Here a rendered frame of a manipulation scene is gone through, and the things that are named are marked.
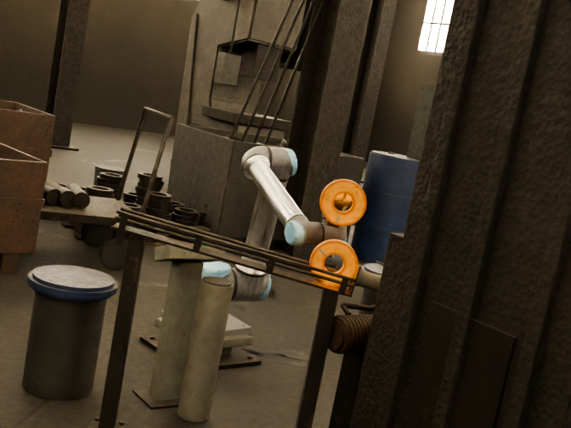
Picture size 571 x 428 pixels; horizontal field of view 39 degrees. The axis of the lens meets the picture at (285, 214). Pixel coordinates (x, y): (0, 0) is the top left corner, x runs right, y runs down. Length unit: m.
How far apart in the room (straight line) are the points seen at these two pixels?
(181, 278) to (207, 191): 3.01
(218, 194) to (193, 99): 2.92
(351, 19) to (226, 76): 2.36
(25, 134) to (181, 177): 1.21
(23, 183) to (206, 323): 1.84
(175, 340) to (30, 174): 1.70
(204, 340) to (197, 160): 3.35
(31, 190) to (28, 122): 1.64
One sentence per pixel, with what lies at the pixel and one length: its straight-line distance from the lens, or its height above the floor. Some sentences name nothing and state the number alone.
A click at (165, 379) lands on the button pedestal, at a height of 0.10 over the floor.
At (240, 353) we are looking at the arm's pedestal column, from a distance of 3.71.
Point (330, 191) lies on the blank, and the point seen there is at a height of 0.93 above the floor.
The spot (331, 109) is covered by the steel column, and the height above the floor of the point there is 1.16.
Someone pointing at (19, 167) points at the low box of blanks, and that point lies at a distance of 4.39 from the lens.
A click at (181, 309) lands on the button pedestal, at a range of 3.00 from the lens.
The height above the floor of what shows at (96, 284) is 0.43.
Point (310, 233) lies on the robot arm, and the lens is 2.88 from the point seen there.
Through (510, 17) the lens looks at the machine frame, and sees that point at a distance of 2.23.
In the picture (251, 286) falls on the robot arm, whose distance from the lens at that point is 3.58.
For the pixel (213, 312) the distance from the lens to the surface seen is 2.85.
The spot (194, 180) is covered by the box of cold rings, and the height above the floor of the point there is 0.44.
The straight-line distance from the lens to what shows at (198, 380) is 2.93.
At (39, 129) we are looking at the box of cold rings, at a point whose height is 0.63.
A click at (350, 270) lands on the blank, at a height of 0.70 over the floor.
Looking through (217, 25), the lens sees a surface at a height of 1.75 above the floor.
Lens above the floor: 1.23
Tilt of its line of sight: 9 degrees down
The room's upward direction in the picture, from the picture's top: 11 degrees clockwise
